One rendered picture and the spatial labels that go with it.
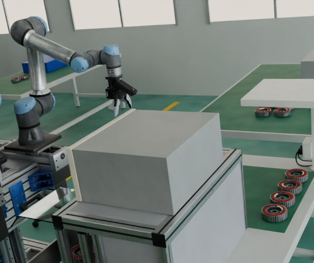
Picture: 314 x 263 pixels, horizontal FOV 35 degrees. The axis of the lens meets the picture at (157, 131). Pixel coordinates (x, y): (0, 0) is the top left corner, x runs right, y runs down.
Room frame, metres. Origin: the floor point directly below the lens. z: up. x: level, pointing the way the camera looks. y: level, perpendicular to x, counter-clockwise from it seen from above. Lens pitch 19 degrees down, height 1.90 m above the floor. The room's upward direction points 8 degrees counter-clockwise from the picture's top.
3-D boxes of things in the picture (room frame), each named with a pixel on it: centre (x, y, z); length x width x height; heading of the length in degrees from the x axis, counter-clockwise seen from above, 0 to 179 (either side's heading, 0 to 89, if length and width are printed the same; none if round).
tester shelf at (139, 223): (1.71, 0.03, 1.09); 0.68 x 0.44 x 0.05; 149
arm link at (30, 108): (2.61, 0.68, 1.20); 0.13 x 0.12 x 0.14; 155
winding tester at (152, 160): (1.70, 0.04, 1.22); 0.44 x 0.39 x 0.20; 149
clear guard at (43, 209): (1.72, 0.40, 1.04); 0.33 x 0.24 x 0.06; 59
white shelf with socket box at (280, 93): (2.35, -0.66, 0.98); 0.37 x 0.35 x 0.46; 149
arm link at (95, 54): (2.54, 0.27, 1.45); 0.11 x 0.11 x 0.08; 65
